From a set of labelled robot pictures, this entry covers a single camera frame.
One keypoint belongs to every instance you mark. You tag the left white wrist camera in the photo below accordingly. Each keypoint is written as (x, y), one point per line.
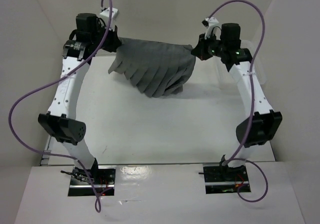
(108, 13)

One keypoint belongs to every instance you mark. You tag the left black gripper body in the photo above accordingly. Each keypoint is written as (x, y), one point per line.
(107, 43)

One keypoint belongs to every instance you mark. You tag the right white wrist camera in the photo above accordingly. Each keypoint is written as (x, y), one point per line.
(211, 24)

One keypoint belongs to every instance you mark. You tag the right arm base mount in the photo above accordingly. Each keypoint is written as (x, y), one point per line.
(220, 179)

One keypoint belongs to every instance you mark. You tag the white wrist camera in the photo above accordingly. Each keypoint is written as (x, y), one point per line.
(108, 13)
(211, 24)

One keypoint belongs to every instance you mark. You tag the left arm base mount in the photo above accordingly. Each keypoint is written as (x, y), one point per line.
(104, 182)

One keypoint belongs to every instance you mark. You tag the aluminium table edge rail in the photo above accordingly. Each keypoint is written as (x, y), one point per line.
(47, 150)

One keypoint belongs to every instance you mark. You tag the grey pleated skirt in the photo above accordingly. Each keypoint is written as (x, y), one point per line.
(156, 69)

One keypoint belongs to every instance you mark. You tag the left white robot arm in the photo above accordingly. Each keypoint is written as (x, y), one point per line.
(93, 33)

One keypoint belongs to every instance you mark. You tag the white perforated plastic basket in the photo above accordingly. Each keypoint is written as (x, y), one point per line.
(225, 80)

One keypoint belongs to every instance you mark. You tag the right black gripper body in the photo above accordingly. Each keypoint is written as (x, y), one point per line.
(211, 46)

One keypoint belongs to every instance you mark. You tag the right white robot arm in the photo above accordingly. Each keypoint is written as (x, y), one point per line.
(261, 123)

